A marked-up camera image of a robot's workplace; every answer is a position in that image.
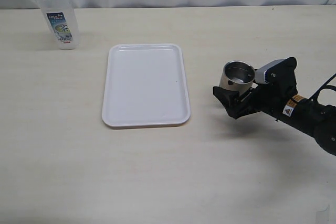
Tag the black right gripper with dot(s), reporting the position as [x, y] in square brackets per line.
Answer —
[269, 98]

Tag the stainless steel cup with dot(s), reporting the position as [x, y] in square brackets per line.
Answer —
[237, 76]

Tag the clear plastic pitcher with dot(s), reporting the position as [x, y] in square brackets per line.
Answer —
[62, 23]

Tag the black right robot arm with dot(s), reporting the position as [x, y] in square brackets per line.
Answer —
[309, 117]

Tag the white rectangular plastic tray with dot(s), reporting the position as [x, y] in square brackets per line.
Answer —
[145, 86]

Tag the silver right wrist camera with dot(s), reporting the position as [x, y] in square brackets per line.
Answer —
[267, 72]

